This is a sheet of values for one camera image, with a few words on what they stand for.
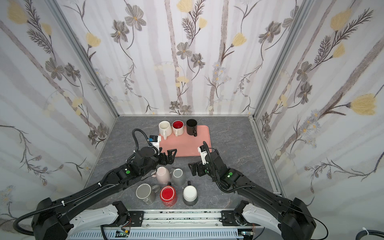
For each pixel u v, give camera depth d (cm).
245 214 61
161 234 70
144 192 72
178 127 106
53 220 38
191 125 104
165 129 103
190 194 75
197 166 70
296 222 40
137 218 73
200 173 70
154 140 65
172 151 69
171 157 68
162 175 80
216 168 59
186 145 104
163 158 66
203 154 70
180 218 75
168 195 74
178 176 79
